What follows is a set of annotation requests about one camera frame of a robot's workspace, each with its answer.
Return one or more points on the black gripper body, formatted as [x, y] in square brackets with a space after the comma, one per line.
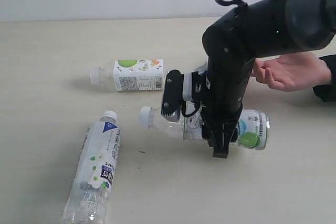
[223, 102]

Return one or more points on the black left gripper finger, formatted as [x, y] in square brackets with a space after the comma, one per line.
[223, 136]

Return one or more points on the lime label clear water bottle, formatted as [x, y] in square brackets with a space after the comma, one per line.
[252, 128]

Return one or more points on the tall clear bottle white label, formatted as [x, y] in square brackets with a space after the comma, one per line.
[92, 184]

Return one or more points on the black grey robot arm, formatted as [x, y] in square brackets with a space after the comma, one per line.
[233, 42]

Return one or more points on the square bottle white fruit label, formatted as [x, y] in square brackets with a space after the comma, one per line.
[130, 75]

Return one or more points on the person's open bare hand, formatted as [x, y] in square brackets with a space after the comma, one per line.
[288, 73]

